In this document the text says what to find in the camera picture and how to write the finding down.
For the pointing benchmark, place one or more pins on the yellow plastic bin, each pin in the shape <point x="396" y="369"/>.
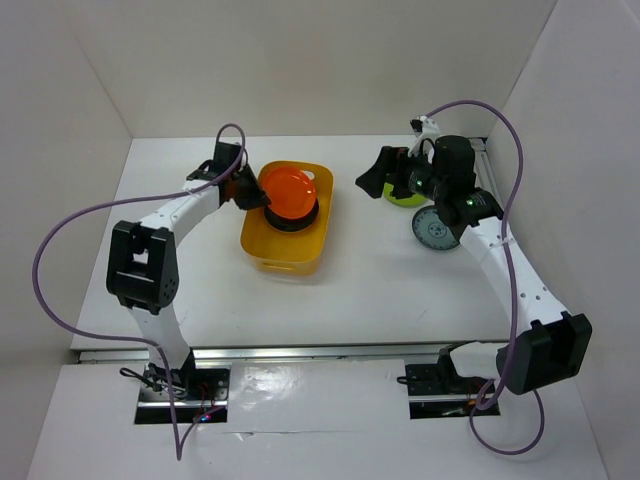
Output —
<point x="297" y="253"/>

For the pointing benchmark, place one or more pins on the blue patterned plate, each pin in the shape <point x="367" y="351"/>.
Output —
<point x="431" y="232"/>

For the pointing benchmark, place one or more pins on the aluminium rail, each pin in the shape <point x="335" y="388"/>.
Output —
<point x="485" y="183"/>
<point x="278" y="353"/>

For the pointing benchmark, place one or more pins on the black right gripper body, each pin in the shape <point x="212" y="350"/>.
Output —
<point x="423" y="181"/>

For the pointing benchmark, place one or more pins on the aluminium rail right side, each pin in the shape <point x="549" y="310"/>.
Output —
<point x="485" y="183"/>

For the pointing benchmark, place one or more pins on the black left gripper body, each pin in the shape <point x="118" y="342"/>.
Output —
<point x="245" y="167"/>

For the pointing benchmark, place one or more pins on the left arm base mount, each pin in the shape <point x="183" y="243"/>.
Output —
<point x="204" y="399"/>

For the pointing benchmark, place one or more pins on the aluminium rail front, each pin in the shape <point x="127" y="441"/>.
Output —
<point x="278" y="353"/>

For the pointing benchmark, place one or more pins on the orange plate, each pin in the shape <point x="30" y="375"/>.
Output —
<point x="291" y="192"/>

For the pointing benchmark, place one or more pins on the black plate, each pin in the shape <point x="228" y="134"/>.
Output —
<point x="283" y="224"/>

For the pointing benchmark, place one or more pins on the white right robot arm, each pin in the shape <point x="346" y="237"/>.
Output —
<point x="547" y="343"/>

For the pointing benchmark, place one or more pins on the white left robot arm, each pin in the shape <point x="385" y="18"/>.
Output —
<point x="143" y="271"/>

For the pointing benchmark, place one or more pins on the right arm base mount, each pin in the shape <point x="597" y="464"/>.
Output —
<point x="436" y="391"/>

